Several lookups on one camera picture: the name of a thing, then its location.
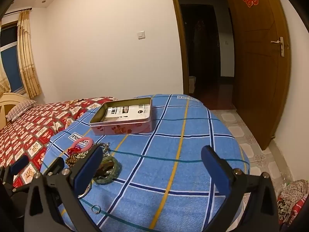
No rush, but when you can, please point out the white printed card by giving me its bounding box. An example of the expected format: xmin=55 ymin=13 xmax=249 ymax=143
xmin=100 ymin=104 xmax=151 ymax=122

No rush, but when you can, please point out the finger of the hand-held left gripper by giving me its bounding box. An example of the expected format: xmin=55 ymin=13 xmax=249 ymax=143
xmin=45 ymin=158 xmax=64 ymax=174
xmin=10 ymin=155 xmax=29 ymax=174

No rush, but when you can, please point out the pink bangle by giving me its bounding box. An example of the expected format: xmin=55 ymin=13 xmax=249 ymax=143
xmin=71 ymin=137 xmax=93 ymax=154

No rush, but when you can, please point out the brown wooden door frame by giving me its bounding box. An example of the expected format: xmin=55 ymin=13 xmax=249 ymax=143
xmin=168 ymin=0 xmax=190 ymax=95

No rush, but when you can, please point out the curtain rod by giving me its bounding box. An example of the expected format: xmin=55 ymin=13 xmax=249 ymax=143
xmin=5 ymin=8 xmax=33 ymax=15

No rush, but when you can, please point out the cream wooden headboard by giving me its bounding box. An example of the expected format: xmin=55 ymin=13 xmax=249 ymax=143
xmin=0 ymin=92 xmax=31 ymax=130

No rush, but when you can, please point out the window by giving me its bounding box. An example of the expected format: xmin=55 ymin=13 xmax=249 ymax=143
xmin=0 ymin=23 xmax=25 ymax=92

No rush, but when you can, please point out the thin silver bangle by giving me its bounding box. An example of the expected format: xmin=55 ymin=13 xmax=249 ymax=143
xmin=77 ymin=181 xmax=93 ymax=199

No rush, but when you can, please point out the yellow patterned curtain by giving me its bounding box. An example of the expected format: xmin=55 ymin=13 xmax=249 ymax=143
xmin=17 ymin=10 xmax=41 ymax=97

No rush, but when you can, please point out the red patterned bedspread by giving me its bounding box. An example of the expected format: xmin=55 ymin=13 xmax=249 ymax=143
xmin=0 ymin=97 xmax=119 ymax=189

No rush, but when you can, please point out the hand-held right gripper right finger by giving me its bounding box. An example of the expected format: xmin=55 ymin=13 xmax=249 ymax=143
xmin=201 ymin=145 xmax=280 ymax=232

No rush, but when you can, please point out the metal door handle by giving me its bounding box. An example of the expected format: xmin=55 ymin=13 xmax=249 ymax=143
xmin=270 ymin=37 xmax=285 ymax=57

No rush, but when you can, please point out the green jade bangle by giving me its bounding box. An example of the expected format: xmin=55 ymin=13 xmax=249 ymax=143
xmin=93 ymin=157 xmax=120 ymax=185

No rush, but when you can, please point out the pink tin box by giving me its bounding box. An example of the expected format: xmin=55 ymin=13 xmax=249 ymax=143
xmin=89 ymin=97 xmax=153 ymax=136

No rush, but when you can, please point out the striped pillow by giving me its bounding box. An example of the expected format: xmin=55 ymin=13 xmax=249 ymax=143
xmin=5 ymin=100 xmax=37 ymax=122

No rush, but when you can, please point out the wooden bead bracelet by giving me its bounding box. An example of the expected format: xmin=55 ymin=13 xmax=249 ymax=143
xmin=65 ymin=153 xmax=84 ymax=168

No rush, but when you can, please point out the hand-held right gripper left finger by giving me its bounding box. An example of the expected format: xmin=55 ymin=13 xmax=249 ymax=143
xmin=23 ymin=146 xmax=104 ymax=232

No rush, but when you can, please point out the blue plaid blanket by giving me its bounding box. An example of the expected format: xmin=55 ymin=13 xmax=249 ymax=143
xmin=40 ymin=94 xmax=250 ymax=232

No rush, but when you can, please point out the brown wooden door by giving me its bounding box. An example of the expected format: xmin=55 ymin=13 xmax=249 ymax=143
xmin=223 ymin=0 xmax=291 ymax=150

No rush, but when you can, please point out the pile of patterned cloth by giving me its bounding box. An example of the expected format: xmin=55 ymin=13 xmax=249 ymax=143
xmin=278 ymin=179 xmax=309 ymax=228

